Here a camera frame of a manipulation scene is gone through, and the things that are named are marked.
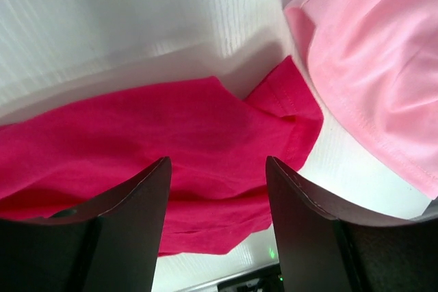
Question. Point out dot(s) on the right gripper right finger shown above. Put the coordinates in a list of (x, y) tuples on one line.
[(326, 243)]

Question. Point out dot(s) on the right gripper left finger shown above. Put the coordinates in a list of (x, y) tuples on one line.
[(109, 243)]

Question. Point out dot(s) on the red t shirt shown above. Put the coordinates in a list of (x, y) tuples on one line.
[(217, 143)]

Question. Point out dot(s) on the pink t shirt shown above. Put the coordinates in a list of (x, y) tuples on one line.
[(374, 65)]

